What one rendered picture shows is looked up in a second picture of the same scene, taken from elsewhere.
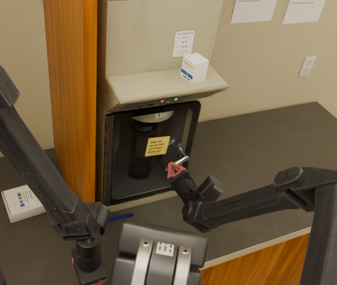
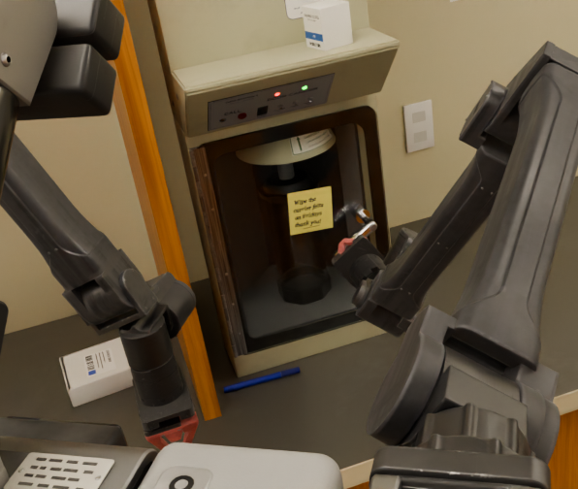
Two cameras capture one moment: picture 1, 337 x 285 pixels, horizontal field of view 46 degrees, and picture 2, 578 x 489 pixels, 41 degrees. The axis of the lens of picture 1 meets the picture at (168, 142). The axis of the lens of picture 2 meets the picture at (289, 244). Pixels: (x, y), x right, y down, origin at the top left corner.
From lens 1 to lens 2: 43 cm
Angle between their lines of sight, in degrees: 19
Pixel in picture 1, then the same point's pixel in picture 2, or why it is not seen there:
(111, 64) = (176, 46)
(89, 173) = (171, 257)
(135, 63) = (221, 38)
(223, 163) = not seen: hidden behind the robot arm
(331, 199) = (537, 92)
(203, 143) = not seen: hidden behind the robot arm
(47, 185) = (29, 196)
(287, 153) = not seen: outside the picture
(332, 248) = (533, 160)
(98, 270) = (176, 402)
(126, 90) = (201, 77)
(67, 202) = (77, 238)
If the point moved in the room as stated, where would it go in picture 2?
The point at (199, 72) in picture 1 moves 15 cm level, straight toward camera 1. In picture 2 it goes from (334, 26) to (306, 55)
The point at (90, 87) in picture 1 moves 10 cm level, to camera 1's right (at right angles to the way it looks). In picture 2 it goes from (128, 73) to (197, 67)
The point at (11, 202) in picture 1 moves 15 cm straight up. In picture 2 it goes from (74, 370) to (50, 302)
